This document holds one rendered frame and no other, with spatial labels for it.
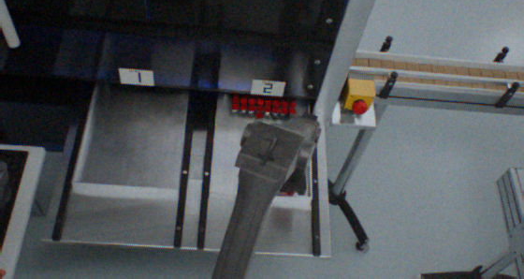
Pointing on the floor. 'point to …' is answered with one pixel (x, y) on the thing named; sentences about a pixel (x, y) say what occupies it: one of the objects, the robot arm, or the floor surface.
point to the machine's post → (343, 48)
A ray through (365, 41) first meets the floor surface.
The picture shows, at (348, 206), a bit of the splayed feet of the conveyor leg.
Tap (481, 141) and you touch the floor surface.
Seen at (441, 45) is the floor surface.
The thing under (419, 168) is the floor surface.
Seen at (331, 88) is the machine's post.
